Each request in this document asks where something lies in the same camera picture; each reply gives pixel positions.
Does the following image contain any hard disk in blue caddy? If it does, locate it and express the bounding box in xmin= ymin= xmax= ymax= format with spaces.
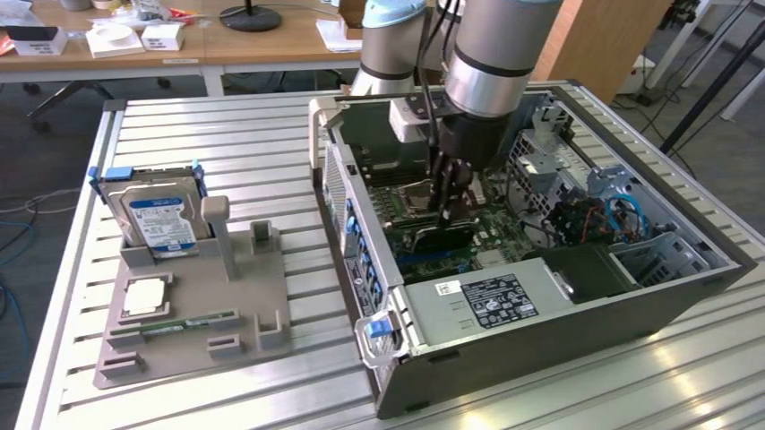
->
xmin=85 ymin=160 xmax=209 ymax=262

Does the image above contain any black office chair base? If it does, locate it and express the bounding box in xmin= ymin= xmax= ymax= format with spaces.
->
xmin=22 ymin=78 xmax=174 ymax=133

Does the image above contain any white box with ring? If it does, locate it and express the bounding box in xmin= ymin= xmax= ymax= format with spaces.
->
xmin=85 ymin=24 xmax=146 ymax=59

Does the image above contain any blue wire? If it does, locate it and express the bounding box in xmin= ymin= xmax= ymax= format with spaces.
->
xmin=602 ymin=193 xmax=652 ymax=243

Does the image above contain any graphics card with metal bracket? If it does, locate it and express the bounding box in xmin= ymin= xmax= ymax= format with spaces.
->
xmin=408 ymin=221 xmax=473 ymax=256

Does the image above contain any blue expansion slot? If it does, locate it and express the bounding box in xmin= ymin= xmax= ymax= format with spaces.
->
xmin=393 ymin=251 xmax=459 ymax=268

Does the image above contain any small metal disk bay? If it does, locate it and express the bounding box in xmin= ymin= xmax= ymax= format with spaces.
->
xmin=608 ymin=231 xmax=714 ymax=288

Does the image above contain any black camera cable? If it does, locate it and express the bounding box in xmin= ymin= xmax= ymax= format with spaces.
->
xmin=416 ymin=0 xmax=465 ymax=151

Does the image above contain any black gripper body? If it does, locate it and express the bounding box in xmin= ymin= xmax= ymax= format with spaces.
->
xmin=436 ymin=114 xmax=510 ymax=169

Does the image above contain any open dark PC case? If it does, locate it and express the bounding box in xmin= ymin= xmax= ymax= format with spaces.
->
xmin=307 ymin=80 xmax=759 ymax=420

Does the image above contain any white floor cable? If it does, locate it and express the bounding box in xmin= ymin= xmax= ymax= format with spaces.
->
xmin=0 ymin=185 xmax=82 ymax=214

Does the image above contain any grey plastic parts rack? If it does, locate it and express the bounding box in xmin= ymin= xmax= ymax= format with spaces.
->
xmin=92 ymin=194 xmax=293 ymax=391

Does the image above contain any blue case latch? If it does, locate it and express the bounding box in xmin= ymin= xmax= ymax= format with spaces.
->
xmin=363 ymin=315 xmax=393 ymax=344

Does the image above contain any black flat device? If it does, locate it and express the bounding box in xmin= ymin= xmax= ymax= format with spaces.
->
xmin=4 ymin=25 xmax=60 ymax=42

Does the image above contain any black tripod stand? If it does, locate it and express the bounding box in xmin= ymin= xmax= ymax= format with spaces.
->
xmin=656 ymin=17 xmax=765 ymax=156

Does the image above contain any wooden cabinet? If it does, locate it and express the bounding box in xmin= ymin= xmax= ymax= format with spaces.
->
xmin=531 ymin=0 xmax=674 ymax=104

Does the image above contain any red wire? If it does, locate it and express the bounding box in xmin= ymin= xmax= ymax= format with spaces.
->
xmin=582 ymin=203 xmax=604 ymax=245

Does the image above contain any CPU socket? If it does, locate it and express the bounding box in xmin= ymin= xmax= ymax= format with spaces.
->
xmin=397 ymin=181 xmax=437 ymax=215

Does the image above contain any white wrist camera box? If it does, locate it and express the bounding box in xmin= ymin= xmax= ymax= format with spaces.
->
xmin=385 ymin=94 xmax=447 ymax=143

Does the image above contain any white floor box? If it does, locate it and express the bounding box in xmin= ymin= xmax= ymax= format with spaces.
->
xmin=614 ymin=53 xmax=658 ymax=98

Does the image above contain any silver CPU chip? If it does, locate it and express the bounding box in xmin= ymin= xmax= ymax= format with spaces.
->
xmin=118 ymin=278 xmax=173 ymax=317

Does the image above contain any green motherboard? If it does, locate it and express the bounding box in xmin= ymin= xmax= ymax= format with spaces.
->
xmin=360 ymin=156 xmax=542 ymax=284

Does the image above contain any black plastic air duct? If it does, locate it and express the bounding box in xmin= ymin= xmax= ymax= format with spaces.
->
xmin=524 ymin=244 xmax=642 ymax=306

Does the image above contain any grey power supply unit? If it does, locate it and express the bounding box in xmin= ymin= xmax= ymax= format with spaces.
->
xmin=400 ymin=257 xmax=576 ymax=349

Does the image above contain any black round lamp base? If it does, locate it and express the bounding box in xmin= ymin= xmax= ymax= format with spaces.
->
xmin=217 ymin=0 xmax=283 ymax=32

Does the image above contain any perforated metal disk bay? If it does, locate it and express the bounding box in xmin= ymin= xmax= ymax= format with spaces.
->
xmin=506 ymin=129 xmax=594 ymax=225

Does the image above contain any white desk leg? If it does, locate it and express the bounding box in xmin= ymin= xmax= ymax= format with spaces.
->
xmin=644 ymin=0 xmax=718 ymax=90

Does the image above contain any green RAM stick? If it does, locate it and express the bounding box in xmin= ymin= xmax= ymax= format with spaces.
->
xmin=136 ymin=313 xmax=237 ymax=338

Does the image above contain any brown cardboard box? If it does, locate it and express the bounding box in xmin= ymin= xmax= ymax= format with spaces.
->
xmin=336 ymin=0 xmax=367 ymax=29

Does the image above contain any stack of white papers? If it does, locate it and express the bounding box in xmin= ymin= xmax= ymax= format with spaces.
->
xmin=313 ymin=20 xmax=364 ymax=54

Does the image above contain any installed RAM stick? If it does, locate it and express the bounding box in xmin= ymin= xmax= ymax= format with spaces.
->
xmin=387 ymin=214 xmax=440 ymax=234

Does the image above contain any white labelled box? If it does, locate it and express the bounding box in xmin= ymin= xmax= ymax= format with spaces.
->
xmin=141 ymin=22 xmax=185 ymax=51
xmin=10 ymin=35 xmax=68 ymax=57

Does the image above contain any long wooden desk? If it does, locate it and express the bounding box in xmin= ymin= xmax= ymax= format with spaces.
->
xmin=0 ymin=0 xmax=532 ymax=98

